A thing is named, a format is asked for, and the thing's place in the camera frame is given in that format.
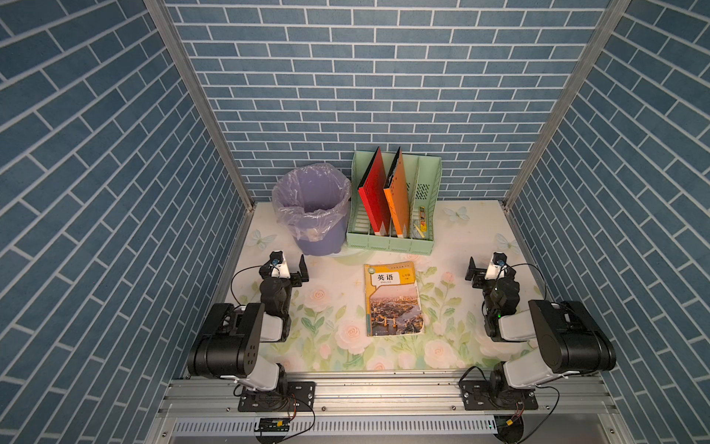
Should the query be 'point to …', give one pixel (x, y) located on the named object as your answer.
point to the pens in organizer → (422, 222)
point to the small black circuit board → (273, 425)
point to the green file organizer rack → (422, 178)
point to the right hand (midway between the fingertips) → (490, 260)
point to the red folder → (374, 193)
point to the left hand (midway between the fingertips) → (295, 255)
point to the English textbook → (393, 303)
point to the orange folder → (397, 193)
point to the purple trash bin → (311, 202)
